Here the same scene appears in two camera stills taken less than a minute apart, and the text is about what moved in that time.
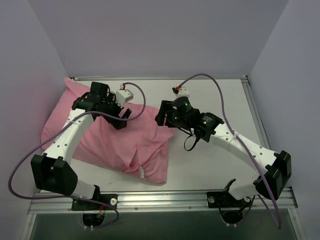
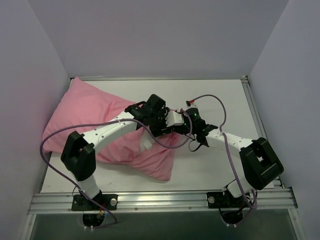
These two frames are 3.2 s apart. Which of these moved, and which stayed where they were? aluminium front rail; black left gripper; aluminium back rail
Moved: black left gripper
Stayed: aluminium front rail; aluminium back rail
